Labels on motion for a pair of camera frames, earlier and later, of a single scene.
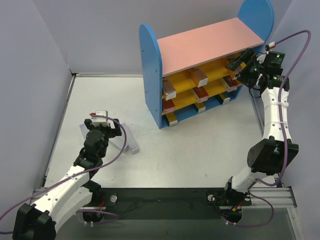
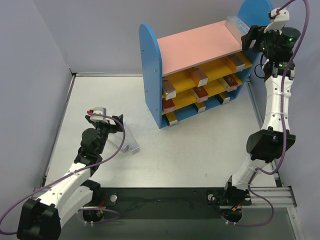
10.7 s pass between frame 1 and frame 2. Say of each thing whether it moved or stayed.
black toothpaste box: stayed
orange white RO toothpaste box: stayed
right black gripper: moved
